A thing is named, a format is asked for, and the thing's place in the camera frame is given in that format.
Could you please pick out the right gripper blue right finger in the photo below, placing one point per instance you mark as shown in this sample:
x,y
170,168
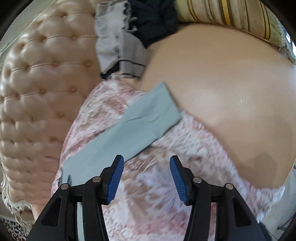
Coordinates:
x,y
182,180

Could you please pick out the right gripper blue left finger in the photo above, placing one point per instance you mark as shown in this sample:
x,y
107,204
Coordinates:
x,y
111,177

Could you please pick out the light blue sweater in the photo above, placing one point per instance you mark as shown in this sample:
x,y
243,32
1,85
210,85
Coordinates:
x,y
144,122

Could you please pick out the tufted peach leather sofa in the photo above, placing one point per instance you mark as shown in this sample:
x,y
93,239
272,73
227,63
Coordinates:
x,y
236,85

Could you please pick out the white carved lattice screen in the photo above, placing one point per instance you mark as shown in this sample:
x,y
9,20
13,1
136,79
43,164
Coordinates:
x,y
17,232

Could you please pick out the grey garment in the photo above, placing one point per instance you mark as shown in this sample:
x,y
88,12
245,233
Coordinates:
x,y
117,48

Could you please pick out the dark navy garment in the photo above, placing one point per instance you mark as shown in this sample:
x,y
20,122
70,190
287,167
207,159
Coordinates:
x,y
155,20

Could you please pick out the striped gold cushion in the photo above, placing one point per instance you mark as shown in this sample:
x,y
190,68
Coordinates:
x,y
252,17

